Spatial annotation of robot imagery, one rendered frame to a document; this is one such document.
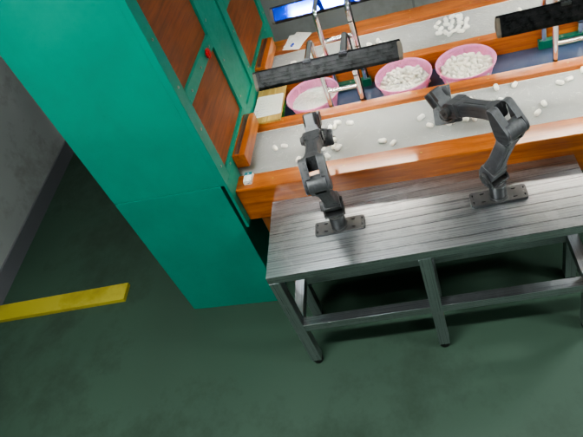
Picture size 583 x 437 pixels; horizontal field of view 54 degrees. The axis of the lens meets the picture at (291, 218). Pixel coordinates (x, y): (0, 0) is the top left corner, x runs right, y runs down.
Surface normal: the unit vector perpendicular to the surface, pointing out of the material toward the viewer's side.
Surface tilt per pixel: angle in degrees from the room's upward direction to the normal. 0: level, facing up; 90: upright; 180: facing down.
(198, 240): 90
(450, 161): 90
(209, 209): 90
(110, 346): 0
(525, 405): 0
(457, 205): 0
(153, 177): 90
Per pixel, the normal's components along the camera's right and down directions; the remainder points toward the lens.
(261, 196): -0.10, 0.73
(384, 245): -0.31, -0.66
